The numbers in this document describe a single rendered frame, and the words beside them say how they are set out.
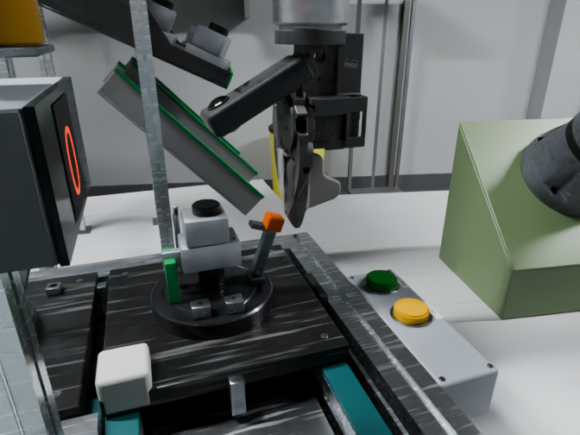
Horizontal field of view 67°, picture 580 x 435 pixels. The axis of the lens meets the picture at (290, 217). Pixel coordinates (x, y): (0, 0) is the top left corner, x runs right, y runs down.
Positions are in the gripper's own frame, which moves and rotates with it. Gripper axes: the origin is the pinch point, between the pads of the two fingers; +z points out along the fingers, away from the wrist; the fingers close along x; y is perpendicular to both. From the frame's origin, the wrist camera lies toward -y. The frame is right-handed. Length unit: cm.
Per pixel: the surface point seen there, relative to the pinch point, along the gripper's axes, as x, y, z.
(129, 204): 66, -20, 21
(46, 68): 52, -31, -13
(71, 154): -19.0, -18.7, -14.0
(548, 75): 228, 286, 14
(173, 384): -11.9, -15.2, 9.6
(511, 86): 247, 271, 24
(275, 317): -5.2, -3.4, 9.6
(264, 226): -0.6, -3.2, 0.4
